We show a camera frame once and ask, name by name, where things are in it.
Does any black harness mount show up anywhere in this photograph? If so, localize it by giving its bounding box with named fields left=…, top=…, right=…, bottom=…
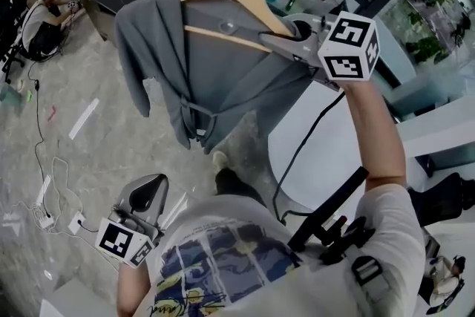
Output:
left=318, top=215, right=376, bottom=267

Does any grey strap buckle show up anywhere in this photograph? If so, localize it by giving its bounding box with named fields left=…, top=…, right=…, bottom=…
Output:
left=350, top=255, right=391, bottom=304

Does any long black floor cable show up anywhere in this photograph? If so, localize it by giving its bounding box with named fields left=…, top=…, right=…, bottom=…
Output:
left=27, top=60, right=52, bottom=219

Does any person's white printed shirt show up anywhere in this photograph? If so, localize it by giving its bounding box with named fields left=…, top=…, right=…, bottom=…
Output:
left=145, top=183, right=427, bottom=317

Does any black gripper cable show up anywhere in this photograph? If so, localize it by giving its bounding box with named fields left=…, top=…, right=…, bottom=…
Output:
left=272, top=90, right=347, bottom=224

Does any dark wooden vanity cabinet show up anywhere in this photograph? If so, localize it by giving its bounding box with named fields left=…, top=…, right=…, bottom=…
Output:
left=73, top=0, right=182, bottom=44

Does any black rod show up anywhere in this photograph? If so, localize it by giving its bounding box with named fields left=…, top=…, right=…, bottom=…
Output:
left=286, top=166, right=370, bottom=254

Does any person's leg and shoe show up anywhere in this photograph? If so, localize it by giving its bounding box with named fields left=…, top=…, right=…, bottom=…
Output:
left=211, top=149, right=269, bottom=208

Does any person's right forearm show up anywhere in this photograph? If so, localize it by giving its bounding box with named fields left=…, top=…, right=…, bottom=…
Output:
left=338, top=79, right=408, bottom=193

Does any grey bathrobe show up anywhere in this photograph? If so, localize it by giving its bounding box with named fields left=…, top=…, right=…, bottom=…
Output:
left=114, top=0, right=317, bottom=156

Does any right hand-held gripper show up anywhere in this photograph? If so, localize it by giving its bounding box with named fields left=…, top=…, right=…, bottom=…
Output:
left=258, top=10, right=381, bottom=91

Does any person's left forearm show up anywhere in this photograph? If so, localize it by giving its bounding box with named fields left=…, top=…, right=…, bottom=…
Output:
left=116, top=262, right=154, bottom=317

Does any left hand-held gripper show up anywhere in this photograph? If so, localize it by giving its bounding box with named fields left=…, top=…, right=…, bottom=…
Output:
left=95, top=173, right=170, bottom=269

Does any short black socket cable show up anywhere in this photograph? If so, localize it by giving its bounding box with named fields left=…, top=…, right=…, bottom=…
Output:
left=77, top=218, right=100, bottom=235

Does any green floor item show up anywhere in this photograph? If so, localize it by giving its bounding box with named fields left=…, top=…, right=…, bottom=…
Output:
left=0, top=80, right=35, bottom=105

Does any white floor cable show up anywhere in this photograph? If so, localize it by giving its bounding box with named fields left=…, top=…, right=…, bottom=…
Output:
left=10, top=155, right=98, bottom=235

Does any white floor strip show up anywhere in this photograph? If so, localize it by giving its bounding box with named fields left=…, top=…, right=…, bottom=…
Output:
left=68, top=97, right=101, bottom=141

